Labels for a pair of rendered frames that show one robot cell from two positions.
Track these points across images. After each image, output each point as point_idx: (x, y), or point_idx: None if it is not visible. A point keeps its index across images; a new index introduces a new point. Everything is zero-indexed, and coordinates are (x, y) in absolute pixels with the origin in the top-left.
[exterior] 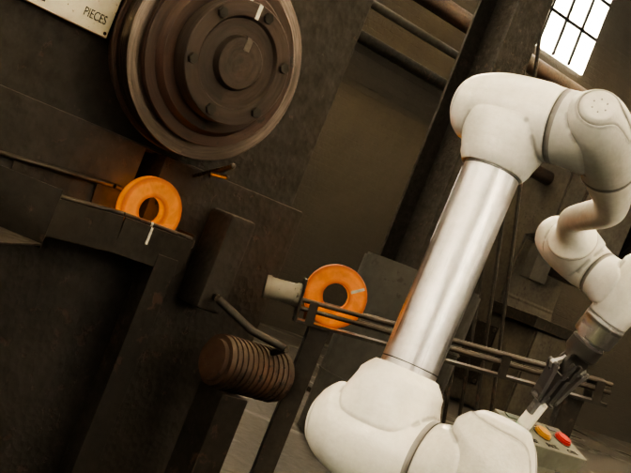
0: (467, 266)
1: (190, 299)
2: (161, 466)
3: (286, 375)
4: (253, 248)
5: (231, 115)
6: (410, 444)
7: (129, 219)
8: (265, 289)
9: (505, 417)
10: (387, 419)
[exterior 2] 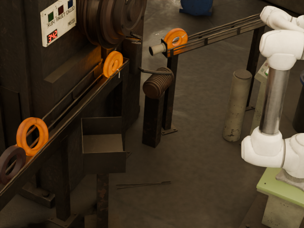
0: (282, 101)
1: (130, 73)
2: (130, 111)
3: (172, 77)
4: (135, 33)
5: (136, 26)
6: (282, 157)
7: (113, 77)
8: (153, 54)
9: (262, 73)
10: (273, 154)
